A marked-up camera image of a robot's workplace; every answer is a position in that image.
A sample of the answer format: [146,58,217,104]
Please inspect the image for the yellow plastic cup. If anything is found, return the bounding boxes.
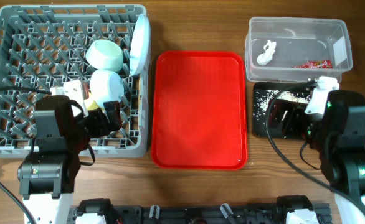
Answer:
[84,92,98,111]

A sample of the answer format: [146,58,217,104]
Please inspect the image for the rice and food scraps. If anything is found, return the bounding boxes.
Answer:
[253,90,310,121]

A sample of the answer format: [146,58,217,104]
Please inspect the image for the small light blue bowl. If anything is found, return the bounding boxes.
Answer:
[90,70,125,108]

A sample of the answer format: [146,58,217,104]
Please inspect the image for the white plastic wrapper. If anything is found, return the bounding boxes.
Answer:
[257,40,277,66]

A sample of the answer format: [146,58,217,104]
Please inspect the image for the red snack wrapper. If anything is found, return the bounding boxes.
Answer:
[293,59,333,69]

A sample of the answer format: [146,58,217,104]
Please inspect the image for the mint green bowl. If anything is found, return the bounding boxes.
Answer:
[85,39,123,72]

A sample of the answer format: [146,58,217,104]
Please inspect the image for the large light blue plate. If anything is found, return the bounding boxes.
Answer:
[129,14,151,76]

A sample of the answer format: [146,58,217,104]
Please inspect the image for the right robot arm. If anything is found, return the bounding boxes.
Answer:
[265,90,365,223]

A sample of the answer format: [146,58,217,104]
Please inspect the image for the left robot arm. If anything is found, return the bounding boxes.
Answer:
[17,95,122,223]

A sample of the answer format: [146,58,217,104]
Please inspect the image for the grey dishwasher rack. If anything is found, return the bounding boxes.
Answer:
[0,4,148,158]

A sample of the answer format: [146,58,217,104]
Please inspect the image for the black tray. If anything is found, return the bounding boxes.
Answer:
[252,82,323,138]

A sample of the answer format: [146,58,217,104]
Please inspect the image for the clear plastic bin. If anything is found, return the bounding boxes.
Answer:
[245,17,353,83]

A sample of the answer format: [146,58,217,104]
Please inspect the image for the red plastic tray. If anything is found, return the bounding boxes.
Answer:
[151,50,248,170]

